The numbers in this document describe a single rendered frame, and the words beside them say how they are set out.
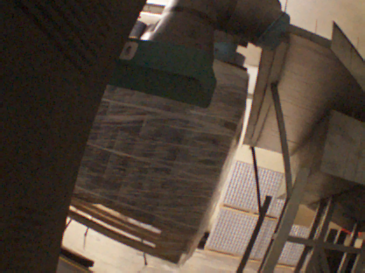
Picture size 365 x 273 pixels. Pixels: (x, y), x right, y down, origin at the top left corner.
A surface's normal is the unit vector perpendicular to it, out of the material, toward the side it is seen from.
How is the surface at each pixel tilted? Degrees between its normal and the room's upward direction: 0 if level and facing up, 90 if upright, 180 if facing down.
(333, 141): 90
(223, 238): 91
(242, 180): 88
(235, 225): 92
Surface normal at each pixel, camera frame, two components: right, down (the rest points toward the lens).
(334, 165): -0.06, -0.22
